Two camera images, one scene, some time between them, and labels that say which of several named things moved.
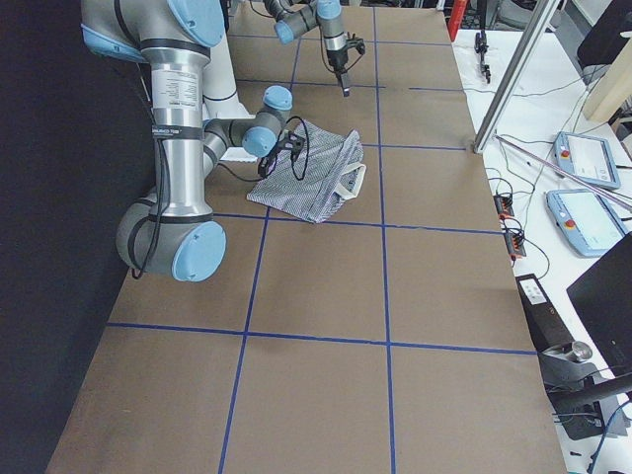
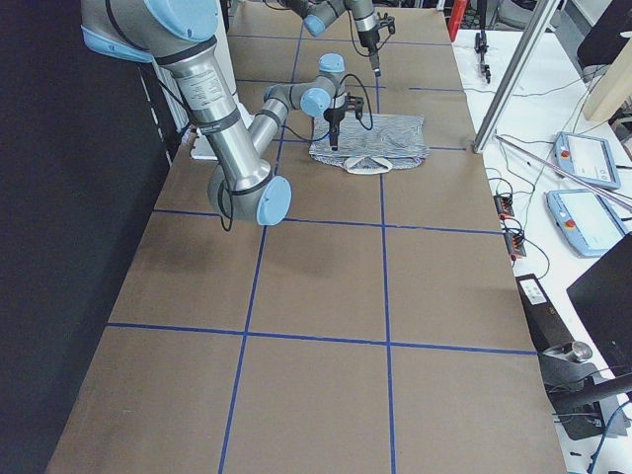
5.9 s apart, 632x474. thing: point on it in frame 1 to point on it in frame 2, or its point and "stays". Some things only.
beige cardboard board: x=613 y=86 stays
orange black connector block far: x=504 y=206 stays
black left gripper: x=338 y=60 to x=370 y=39
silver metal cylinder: x=581 y=351 stays
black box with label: x=546 y=326 stays
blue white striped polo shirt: x=324 y=171 to x=372 y=144
